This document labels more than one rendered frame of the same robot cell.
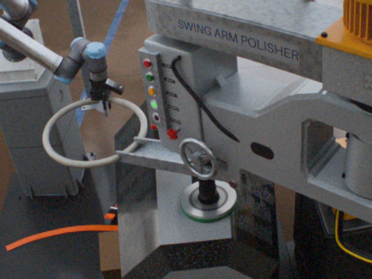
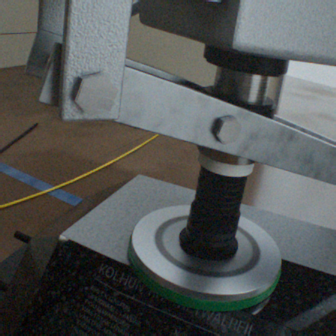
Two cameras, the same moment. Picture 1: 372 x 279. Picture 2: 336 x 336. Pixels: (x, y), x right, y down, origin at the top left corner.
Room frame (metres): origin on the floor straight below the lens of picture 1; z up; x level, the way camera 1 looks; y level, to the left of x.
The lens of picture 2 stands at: (1.59, -0.50, 1.18)
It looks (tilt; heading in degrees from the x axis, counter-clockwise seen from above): 24 degrees down; 107
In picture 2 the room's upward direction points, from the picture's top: 9 degrees clockwise
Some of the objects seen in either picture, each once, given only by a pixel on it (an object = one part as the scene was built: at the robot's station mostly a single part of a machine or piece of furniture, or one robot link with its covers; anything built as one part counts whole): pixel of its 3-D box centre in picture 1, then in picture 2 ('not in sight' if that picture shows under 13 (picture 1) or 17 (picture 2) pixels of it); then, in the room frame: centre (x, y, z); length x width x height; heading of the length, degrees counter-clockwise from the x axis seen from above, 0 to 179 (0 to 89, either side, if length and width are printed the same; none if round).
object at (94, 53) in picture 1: (96, 57); not in sight; (2.19, 0.38, 1.20); 0.10 x 0.09 x 0.12; 38
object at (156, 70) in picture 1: (155, 89); not in sight; (1.49, 0.09, 1.40); 0.08 x 0.03 x 0.28; 46
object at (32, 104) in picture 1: (41, 128); not in sight; (2.86, 0.96, 0.43); 0.50 x 0.50 x 0.85; 83
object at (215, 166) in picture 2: not in sight; (228, 151); (1.52, -0.04, 1.02); 0.07 x 0.07 x 0.04
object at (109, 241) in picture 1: (111, 256); not in sight; (1.99, 0.52, 0.07); 0.30 x 0.12 x 0.12; 4
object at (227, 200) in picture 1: (208, 198); (207, 246); (1.52, -0.04, 0.87); 0.21 x 0.21 x 0.01
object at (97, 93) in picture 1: (99, 87); not in sight; (2.20, 0.39, 1.03); 0.09 x 0.08 x 0.12; 76
